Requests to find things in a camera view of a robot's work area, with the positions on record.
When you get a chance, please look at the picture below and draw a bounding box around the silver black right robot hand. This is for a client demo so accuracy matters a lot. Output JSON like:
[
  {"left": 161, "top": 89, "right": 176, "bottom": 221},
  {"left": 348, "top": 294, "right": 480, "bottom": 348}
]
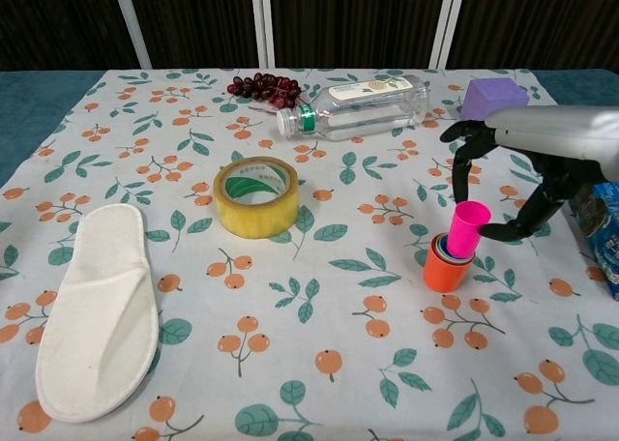
[{"left": 439, "top": 104, "right": 619, "bottom": 243}]

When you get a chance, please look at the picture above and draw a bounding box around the pink plastic cup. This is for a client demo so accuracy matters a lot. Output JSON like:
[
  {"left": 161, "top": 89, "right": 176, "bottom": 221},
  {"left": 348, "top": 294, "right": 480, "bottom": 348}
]
[{"left": 445, "top": 200, "right": 492, "bottom": 258}]

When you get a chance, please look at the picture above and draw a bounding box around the purple foam cube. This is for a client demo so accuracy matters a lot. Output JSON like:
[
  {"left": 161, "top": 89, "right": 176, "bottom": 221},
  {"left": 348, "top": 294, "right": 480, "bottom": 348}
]
[{"left": 458, "top": 77, "right": 530, "bottom": 122}]

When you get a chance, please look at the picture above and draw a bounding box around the blue cookie package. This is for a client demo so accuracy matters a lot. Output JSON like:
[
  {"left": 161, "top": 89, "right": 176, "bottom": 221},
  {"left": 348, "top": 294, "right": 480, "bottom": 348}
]
[{"left": 560, "top": 182, "right": 619, "bottom": 301}]

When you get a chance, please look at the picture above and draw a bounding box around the orange plastic cup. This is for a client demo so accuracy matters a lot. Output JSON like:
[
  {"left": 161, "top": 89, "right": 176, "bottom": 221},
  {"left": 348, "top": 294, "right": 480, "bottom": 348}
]
[{"left": 423, "top": 232, "right": 476, "bottom": 294}]

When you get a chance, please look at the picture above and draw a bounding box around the clear plastic water bottle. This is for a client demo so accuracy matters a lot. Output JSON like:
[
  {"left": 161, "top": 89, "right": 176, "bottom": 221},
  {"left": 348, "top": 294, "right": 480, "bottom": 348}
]
[{"left": 276, "top": 73, "right": 430, "bottom": 142}]

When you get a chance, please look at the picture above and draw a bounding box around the dark red grape bunch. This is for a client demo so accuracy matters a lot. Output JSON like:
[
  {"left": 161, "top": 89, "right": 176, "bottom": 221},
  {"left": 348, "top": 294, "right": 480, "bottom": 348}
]
[{"left": 226, "top": 72, "right": 302, "bottom": 109}]

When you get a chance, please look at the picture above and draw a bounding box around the yellow packing tape roll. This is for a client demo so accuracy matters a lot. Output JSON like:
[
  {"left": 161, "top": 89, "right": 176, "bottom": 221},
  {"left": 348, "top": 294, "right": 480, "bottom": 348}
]
[{"left": 213, "top": 155, "right": 302, "bottom": 240}]

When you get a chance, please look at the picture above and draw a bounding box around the floral printed tablecloth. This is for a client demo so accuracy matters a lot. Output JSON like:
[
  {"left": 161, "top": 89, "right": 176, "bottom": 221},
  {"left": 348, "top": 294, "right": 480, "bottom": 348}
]
[{"left": 0, "top": 67, "right": 619, "bottom": 441}]

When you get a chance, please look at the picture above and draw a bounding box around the white cloth slipper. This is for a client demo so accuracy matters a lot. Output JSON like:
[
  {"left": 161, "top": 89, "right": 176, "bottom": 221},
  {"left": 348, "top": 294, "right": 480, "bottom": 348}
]
[{"left": 35, "top": 203, "right": 161, "bottom": 423}]

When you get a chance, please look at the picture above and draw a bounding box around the teal table cover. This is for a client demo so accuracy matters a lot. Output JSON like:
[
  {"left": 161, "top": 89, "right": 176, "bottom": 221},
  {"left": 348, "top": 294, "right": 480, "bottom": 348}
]
[{"left": 0, "top": 67, "right": 619, "bottom": 191}]

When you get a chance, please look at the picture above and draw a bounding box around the white screen frame post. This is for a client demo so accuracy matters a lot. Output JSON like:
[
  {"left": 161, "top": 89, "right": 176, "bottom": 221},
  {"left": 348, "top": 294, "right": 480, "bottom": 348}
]
[
  {"left": 108, "top": 0, "right": 154, "bottom": 69},
  {"left": 249, "top": 0, "right": 278, "bottom": 69},
  {"left": 427, "top": 0, "right": 469, "bottom": 69}
]

